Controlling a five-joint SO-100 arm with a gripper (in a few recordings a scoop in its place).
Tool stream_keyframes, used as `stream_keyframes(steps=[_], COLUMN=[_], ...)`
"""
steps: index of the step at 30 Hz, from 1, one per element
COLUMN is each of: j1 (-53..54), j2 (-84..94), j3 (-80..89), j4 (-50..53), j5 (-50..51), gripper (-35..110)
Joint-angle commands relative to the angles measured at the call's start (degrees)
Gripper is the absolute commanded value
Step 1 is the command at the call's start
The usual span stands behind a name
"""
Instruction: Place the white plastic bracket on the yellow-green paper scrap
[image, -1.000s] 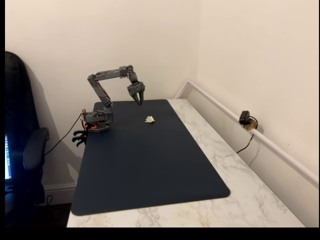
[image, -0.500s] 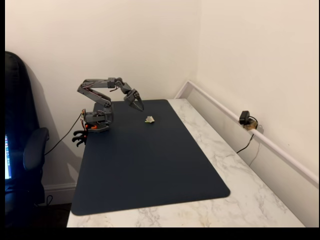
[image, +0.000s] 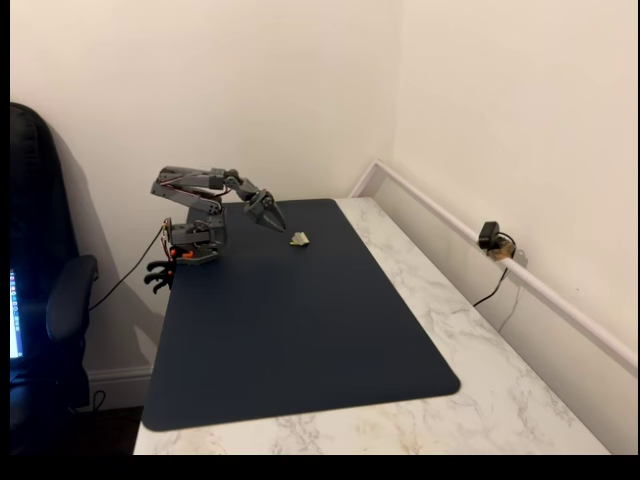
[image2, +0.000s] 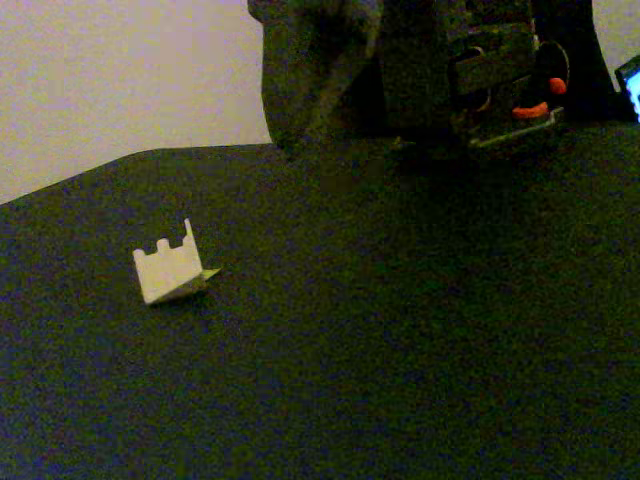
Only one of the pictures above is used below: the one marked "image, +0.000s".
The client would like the black orange table clamp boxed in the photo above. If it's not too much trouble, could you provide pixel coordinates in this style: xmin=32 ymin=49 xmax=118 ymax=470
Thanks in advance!
xmin=144 ymin=249 xmax=177 ymax=276
xmin=143 ymin=272 xmax=176 ymax=297

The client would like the black webcam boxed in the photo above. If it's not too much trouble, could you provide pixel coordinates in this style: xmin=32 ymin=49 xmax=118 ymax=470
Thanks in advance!
xmin=477 ymin=220 xmax=502 ymax=250

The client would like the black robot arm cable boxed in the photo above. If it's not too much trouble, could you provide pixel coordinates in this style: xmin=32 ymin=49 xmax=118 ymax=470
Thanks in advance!
xmin=87 ymin=225 xmax=167 ymax=311

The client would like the tan webcam mount block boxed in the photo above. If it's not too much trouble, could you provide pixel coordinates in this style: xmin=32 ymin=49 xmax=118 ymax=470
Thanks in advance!
xmin=489 ymin=241 xmax=517 ymax=263

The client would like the black webcam cable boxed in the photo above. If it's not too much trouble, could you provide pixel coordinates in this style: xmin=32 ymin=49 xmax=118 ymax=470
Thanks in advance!
xmin=471 ymin=231 xmax=517 ymax=308

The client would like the laptop with lit screen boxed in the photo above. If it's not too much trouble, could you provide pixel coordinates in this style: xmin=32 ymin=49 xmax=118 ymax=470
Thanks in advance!
xmin=9 ymin=269 xmax=25 ymax=361

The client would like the white baseboard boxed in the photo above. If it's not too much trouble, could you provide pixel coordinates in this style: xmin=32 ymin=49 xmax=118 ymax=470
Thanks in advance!
xmin=86 ymin=365 xmax=154 ymax=410

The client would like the black office chair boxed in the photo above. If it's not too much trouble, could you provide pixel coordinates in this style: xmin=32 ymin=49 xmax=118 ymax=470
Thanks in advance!
xmin=9 ymin=102 xmax=100 ymax=456

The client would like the dark navy desk mat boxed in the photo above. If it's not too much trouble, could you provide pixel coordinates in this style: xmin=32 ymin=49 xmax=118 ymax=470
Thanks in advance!
xmin=141 ymin=198 xmax=462 ymax=433

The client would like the white ledge trim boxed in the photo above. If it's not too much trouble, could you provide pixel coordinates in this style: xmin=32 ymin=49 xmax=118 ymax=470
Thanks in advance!
xmin=347 ymin=158 xmax=640 ymax=372

